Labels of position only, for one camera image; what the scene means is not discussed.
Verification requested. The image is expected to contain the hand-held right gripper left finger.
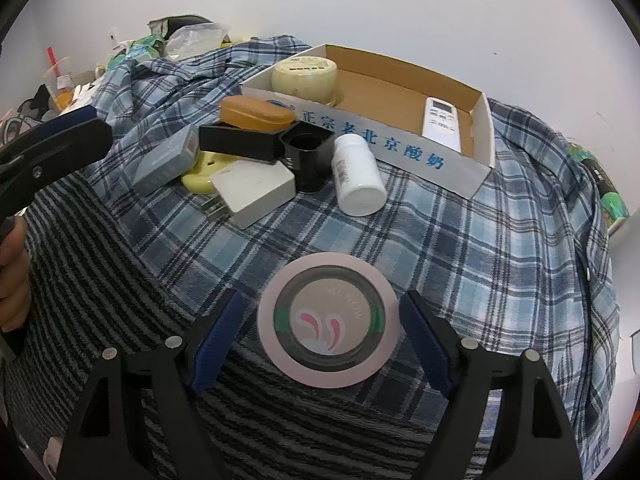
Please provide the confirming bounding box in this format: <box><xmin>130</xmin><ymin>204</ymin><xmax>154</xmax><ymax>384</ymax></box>
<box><xmin>57</xmin><ymin>287</ymin><xmax>248</xmax><ymax>480</ymax></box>

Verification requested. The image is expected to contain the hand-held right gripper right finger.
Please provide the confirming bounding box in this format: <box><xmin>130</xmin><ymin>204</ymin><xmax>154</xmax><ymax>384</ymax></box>
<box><xmin>397</xmin><ymin>290</ymin><xmax>583</xmax><ymax>480</ymax></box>

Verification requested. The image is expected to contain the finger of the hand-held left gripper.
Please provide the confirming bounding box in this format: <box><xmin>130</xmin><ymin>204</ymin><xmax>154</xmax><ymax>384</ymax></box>
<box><xmin>0</xmin><ymin>105</ymin><xmax>114</xmax><ymax>211</ymax></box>

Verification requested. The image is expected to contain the pink round tin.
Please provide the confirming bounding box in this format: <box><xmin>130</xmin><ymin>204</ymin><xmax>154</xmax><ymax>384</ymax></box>
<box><xmin>256</xmin><ymin>253</ymin><xmax>404</xmax><ymax>389</ymax></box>

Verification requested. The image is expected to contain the grey small box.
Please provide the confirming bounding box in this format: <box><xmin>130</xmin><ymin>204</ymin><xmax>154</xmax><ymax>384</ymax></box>
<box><xmin>131</xmin><ymin>124</ymin><xmax>201</xmax><ymax>197</ymax></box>

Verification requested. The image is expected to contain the black frame with tape roll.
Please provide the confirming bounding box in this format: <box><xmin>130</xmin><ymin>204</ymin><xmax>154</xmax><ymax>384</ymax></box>
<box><xmin>198</xmin><ymin>121</ymin><xmax>301</xmax><ymax>163</ymax></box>

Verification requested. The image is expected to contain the orange soap bar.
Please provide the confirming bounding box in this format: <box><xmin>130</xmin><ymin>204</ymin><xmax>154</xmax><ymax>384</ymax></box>
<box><xmin>220</xmin><ymin>96</ymin><xmax>297</xmax><ymax>133</ymax></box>

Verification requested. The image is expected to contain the white cardboard box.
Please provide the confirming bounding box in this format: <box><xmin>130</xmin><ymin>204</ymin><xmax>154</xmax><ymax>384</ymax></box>
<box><xmin>240</xmin><ymin>44</ymin><xmax>496</xmax><ymax>200</ymax></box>

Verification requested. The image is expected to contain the person's left hand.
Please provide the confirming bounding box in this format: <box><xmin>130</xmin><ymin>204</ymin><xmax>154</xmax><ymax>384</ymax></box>
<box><xmin>0</xmin><ymin>217</ymin><xmax>34</xmax><ymax>336</ymax></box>

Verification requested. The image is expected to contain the drink cup with red straw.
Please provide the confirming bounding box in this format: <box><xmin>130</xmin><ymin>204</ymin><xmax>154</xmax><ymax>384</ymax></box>
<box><xmin>42</xmin><ymin>47</ymin><xmax>76</xmax><ymax>108</ymax></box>

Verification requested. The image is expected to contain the grey striped blanket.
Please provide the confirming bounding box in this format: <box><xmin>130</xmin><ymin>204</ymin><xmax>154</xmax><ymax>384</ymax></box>
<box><xmin>0</xmin><ymin>170</ymin><xmax>451</xmax><ymax>480</ymax></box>

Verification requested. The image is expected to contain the blue plaid shirt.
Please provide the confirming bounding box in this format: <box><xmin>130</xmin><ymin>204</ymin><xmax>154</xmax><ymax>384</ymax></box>
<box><xmin>82</xmin><ymin>35</ymin><xmax>621</xmax><ymax>480</ymax></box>

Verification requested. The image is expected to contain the green plastic bag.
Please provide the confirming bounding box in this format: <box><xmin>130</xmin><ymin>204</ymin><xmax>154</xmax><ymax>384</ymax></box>
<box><xmin>107</xmin><ymin>35</ymin><xmax>166</xmax><ymax>73</ymax></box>

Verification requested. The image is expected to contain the yellow round disc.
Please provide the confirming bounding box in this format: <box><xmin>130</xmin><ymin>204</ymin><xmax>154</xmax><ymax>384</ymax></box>
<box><xmin>181</xmin><ymin>152</ymin><xmax>236</xmax><ymax>196</ymax></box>

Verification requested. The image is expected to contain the white power adapter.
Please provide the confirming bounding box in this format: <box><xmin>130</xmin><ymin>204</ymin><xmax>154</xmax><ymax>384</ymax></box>
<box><xmin>202</xmin><ymin>160</ymin><xmax>297</xmax><ymax>231</ymax></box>

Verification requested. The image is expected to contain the clear plastic bag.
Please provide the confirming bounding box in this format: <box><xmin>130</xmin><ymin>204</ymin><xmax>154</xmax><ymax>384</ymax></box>
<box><xmin>165</xmin><ymin>22</ymin><xmax>233</xmax><ymax>58</ymax></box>

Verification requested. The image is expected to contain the dark bag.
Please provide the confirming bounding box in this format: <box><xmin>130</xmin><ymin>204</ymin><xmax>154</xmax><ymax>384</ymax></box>
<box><xmin>148</xmin><ymin>14</ymin><xmax>216</xmax><ymax>41</ymax></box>

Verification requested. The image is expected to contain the white pill bottle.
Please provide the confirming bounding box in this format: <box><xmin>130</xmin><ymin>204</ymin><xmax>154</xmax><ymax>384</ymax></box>
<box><xmin>331</xmin><ymin>133</ymin><xmax>387</xmax><ymax>217</ymax></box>

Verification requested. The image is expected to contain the black square cup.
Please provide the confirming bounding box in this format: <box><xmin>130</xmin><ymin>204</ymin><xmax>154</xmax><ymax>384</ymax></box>
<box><xmin>280</xmin><ymin>127</ymin><xmax>336</xmax><ymax>195</ymax></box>

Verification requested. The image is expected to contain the white remote control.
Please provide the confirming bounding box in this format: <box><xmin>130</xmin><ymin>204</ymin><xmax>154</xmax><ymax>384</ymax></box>
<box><xmin>421</xmin><ymin>96</ymin><xmax>463</xmax><ymax>153</ymax></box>

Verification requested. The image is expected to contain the green printed packet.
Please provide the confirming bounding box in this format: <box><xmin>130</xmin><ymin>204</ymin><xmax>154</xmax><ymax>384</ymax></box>
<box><xmin>567</xmin><ymin>142</ymin><xmax>631</xmax><ymax>233</ymax></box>

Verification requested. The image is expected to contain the cream round jar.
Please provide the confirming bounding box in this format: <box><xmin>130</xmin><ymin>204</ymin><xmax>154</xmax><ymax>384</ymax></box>
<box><xmin>271</xmin><ymin>56</ymin><xmax>339</xmax><ymax>103</ymax></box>

